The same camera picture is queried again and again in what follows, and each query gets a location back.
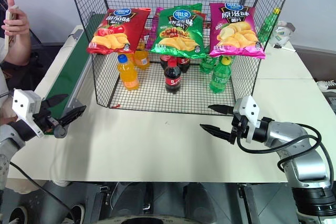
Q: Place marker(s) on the red tomato chips bag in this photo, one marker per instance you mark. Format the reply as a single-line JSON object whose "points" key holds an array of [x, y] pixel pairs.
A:
{"points": [[118, 24]]}

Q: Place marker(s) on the green soda bottle yellow cap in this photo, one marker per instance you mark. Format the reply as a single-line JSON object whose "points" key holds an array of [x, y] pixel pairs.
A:
{"points": [[220, 77], [207, 64], [269, 26]]}

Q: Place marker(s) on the person's hand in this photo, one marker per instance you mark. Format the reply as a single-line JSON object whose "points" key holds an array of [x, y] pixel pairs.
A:
{"points": [[18, 22]]}

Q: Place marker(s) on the black shoe white sole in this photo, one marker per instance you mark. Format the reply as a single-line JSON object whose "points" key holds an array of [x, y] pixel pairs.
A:
{"points": [[78, 212], [18, 214]]}

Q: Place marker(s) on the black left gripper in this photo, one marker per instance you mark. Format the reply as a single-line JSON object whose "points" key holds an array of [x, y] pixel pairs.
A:
{"points": [[46, 120]]}

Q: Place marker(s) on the white sneaker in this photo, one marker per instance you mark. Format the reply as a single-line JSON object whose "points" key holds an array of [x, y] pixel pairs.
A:
{"points": [[326, 85]]}

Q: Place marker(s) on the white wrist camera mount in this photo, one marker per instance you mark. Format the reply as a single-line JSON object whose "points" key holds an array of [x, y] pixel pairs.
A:
{"points": [[249, 108], [25, 108]]}

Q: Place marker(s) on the white marker pen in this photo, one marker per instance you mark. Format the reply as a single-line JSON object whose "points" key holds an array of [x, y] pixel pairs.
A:
{"points": [[283, 47]]}

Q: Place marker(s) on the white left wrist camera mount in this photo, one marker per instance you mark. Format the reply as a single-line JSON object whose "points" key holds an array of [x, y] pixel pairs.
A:
{"points": [[25, 108]]}

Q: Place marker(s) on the person's bare forearm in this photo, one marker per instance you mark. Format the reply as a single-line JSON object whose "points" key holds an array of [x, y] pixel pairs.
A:
{"points": [[17, 49]]}

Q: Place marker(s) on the metal table leg bracket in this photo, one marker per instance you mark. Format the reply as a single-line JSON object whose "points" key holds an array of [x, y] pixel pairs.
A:
{"points": [[248, 203], [103, 201]]}

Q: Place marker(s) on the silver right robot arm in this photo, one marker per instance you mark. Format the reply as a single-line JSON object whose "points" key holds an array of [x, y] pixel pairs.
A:
{"points": [[304, 163]]}

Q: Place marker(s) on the magenta original chips bag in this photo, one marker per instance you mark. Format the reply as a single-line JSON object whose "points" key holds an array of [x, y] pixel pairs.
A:
{"points": [[236, 27]]}

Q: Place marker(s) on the smartphone with light case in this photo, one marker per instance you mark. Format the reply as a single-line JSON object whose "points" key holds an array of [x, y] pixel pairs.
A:
{"points": [[10, 37]]}

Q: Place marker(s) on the seated person's body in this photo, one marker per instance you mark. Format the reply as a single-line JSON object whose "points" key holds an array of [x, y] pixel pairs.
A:
{"points": [[4, 82]]}

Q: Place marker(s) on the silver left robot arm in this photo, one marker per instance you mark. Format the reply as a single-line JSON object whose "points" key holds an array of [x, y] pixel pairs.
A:
{"points": [[10, 140]]}

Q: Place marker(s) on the orange soda bottle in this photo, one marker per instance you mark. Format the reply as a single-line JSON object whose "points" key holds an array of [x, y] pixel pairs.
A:
{"points": [[142, 60], [128, 74]]}

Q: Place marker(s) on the green conveyor belt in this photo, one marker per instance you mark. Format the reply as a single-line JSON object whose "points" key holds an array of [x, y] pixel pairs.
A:
{"points": [[76, 58]]}

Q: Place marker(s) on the grey device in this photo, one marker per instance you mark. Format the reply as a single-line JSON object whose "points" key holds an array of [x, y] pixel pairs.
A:
{"points": [[331, 103]]}

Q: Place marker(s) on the cola bottle red label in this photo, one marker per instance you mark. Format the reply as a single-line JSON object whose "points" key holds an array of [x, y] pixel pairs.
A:
{"points": [[163, 62], [184, 64], [172, 77]]}

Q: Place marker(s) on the green barbecue chips bag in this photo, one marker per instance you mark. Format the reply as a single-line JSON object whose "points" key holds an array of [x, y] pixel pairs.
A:
{"points": [[178, 27]]}

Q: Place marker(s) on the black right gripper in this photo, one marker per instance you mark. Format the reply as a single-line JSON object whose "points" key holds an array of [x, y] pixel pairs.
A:
{"points": [[239, 128]]}

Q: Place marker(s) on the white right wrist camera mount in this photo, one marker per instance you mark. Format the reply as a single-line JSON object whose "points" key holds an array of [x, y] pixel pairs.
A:
{"points": [[249, 108]]}

